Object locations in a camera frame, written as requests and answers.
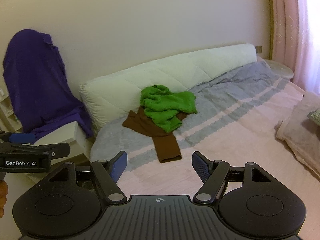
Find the person's left hand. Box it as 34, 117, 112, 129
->
0, 180, 8, 218

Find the beige folded blanket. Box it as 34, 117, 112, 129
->
276, 92, 319, 177

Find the round white side table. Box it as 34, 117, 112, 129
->
265, 60, 294, 80

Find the green knitted sweater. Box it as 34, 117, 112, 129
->
140, 85, 197, 133

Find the brown garment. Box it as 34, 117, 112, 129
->
122, 107, 182, 163

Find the white quilted bolster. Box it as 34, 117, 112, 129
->
79, 43, 257, 134

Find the purple shirt on chair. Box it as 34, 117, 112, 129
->
3, 29, 93, 139

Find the white shelf unit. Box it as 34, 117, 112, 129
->
0, 92, 92, 240

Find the green checked cushion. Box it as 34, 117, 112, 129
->
308, 109, 320, 126

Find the wall power socket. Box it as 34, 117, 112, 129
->
255, 46, 263, 54

